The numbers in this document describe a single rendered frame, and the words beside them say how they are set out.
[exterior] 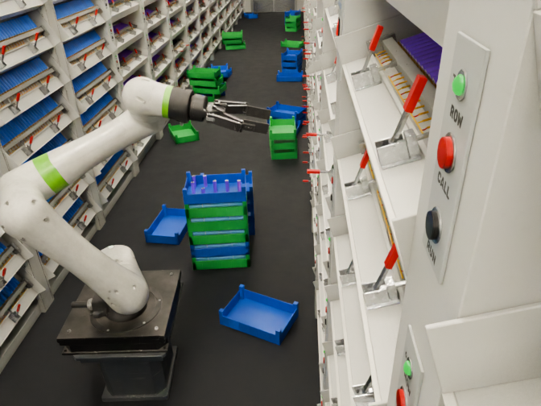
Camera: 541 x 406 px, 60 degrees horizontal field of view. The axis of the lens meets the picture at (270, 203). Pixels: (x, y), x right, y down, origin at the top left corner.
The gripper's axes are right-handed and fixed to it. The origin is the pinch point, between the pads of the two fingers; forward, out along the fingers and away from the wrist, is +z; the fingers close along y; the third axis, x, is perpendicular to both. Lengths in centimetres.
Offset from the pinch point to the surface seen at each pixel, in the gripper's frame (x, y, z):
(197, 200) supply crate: -70, -64, -24
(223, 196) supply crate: -67, -66, -12
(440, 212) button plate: 37, 105, 11
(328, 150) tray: -8.0, -6.9, 21.7
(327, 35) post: 21.1, -30.3, 15.3
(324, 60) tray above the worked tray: 13.3, -30.0, 16.2
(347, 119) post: 18.6, 39.7, 16.4
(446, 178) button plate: 39, 105, 10
